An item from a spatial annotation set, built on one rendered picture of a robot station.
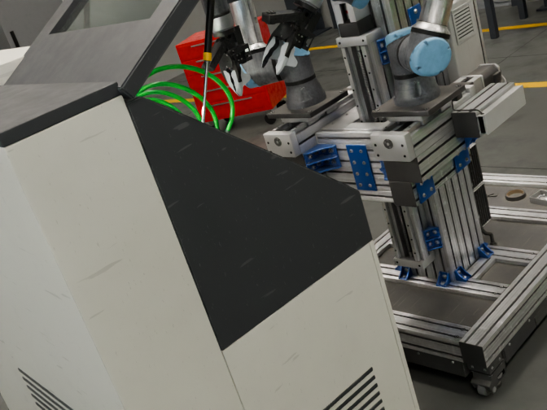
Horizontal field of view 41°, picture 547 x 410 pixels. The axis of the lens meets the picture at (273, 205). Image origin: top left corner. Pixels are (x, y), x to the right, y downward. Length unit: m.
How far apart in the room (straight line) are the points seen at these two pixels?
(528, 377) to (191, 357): 1.39
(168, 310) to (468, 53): 1.61
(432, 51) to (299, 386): 1.03
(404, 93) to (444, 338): 0.86
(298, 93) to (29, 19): 6.30
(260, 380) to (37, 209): 0.76
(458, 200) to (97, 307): 1.67
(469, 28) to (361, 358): 1.31
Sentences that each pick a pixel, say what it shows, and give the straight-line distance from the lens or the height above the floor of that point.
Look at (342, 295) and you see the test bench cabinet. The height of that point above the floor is 0.70.
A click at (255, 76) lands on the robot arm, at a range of 2.72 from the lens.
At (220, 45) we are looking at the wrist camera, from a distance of 2.32.
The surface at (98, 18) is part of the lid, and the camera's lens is 2.07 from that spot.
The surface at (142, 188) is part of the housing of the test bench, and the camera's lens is 1.66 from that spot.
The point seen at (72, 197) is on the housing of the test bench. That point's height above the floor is 1.32.
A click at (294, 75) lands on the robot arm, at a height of 1.16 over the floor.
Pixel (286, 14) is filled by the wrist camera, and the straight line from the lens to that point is 2.10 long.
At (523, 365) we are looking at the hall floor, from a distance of 2.87.
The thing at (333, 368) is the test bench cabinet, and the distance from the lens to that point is 2.15.
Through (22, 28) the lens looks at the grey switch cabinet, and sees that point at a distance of 8.71.
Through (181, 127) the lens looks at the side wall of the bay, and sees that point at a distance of 1.70.
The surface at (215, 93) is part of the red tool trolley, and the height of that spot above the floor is 0.38.
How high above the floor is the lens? 1.75
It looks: 22 degrees down
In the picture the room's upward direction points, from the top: 18 degrees counter-clockwise
